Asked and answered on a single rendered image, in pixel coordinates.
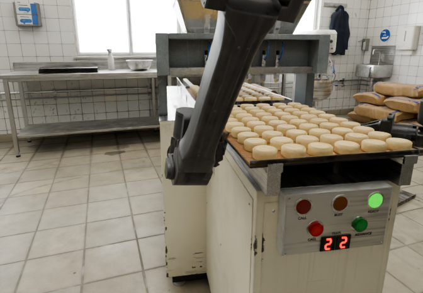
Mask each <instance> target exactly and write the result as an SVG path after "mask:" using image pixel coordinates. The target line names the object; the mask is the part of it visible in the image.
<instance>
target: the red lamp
mask: <svg viewBox="0 0 423 293"><path fill-rule="evenodd" d="M310 209H311V203H310V201H308V200H301V201H300V202H298V204H297V206H296V211H297V212H298V213H299V214H306V213H307V212H309V211H310Z"/></svg>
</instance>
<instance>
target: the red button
mask: <svg viewBox="0 0 423 293"><path fill-rule="evenodd" d="M308 231H309V233H310V234H311V235H312V236H314V237H317V236H320V235H321V234H322V233H323V231H324V227H323V225H321V223H319V222H314V223H312V224H311V225H310V227H309V228H308Z"/></svg>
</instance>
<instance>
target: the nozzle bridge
mask: <svg viewBox="0 0 423 293"><path fill-rule="evenodd" d="M214 35H215V34H214V33H155V53H156V69H157V90H158V106H159V115H168V109H167V76H169V75H194V74H203V73H204V70H205V67H204V55H205V50H208V46H209V41H208V40H210V48H211V45H212V41H213V37H214ZM267 40H269V54H268V58H267V59H266V67H261V56H262V51H263V50H265V51H266V55H267V52H268V42H267ZM281 40H282V41H283V42H284V49H283V55H282V58H281V59H280V63H279V67H275V66H274V65H275V55H276V51H277V50H279V55H280V56H281V51H282V46H283V45H282V42H281ZM329 47H330V35H319V34H267V35H266V36H265V38H264V40H263V41H262V43H261V45H260V46H259V48H258V50H257V52H256V54H255V56H254V59H253V61H252V67H250V68H249V71H248V74H295V73H296V82H295V100H294V102H295V103H301V104H302V105H308V106H309V108H312V103H313V89H314V81H315V74H327V68H328V60H329Z"/></svg>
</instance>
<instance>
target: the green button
mask: <svg viewBox="0 0 423 293"><path fill-rule="evenodd" d="M367 227H368V222H367V221H366V220H365V219H363V218H358V219H356V220H355V221H354V223H353V228H354V229H355V230H356V231H357V232H362V231H364V230H365V229H366V228H367Z"/></svg>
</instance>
